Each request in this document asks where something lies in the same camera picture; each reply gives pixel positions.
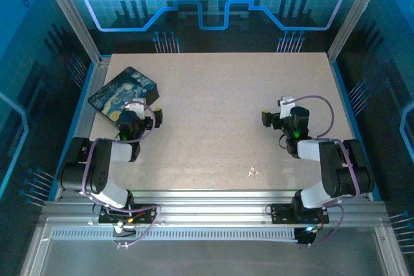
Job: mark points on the black box with painted lid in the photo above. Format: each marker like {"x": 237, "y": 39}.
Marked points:
{"x": 119, "y": 91}

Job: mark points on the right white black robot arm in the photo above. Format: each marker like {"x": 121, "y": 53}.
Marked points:
{"x": 336, "y": 166}

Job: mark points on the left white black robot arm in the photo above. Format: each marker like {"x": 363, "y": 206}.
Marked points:
{"x": 100, "y": 166}

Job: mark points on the black electronics box with leds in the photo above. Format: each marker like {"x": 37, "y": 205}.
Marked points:
{"x": 304, "y": 235}

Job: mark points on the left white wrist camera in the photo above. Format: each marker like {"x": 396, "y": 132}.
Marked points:
{"x": 137, "y": 108}

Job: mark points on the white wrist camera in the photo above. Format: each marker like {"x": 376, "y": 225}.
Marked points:
{"x": 137, "y": 108}
{"x": 286, "y": 106}

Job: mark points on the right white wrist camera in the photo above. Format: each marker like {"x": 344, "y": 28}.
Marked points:
{"x": 286, "y": 106}

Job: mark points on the aluminium side rail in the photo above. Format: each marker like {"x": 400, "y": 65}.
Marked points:
{"x": 97, "y": 75}

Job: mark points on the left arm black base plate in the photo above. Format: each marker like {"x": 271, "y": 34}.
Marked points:
{"x": 145, "y": 214}

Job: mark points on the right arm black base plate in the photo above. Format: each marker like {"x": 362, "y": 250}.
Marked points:
{"x": 281, "y": 214}

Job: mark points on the aluminium frame rail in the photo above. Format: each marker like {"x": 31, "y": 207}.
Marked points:
{"x": 210, "y": 206}

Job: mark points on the aluminium corner post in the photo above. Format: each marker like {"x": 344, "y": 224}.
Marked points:
{"x": 355, "y": 14}
{"x": 71, "y": 14}

